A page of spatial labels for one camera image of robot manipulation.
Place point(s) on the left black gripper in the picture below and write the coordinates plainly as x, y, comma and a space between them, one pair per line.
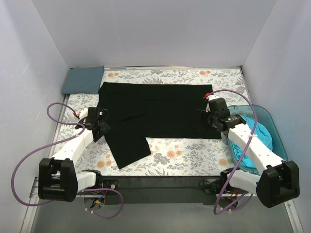
102, 128

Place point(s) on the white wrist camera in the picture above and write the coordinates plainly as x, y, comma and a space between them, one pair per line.
208, 99
82, 114

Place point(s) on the aluminium frame rail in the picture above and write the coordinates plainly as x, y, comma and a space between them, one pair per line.
34, 190

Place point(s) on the folded grey-blue t-shirt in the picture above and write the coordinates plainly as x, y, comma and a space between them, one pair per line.
83, 80

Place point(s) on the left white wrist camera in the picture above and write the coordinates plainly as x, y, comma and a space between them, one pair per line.
82, 114

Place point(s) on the black t-shirt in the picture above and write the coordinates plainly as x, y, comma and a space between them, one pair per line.
139, 111

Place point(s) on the turquoise t-shirt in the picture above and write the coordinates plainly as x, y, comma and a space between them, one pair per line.
236, 152

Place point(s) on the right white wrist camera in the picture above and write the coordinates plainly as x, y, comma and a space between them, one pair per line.
208, 99

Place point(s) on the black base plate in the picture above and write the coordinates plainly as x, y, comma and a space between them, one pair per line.
165, 189

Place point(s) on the teal plastic bin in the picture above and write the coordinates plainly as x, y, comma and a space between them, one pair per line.
263, 117

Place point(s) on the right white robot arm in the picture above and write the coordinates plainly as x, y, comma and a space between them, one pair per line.
277, 181

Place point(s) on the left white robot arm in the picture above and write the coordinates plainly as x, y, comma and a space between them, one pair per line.
58, 179

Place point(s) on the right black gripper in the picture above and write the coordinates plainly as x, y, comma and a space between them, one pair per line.
204, 119

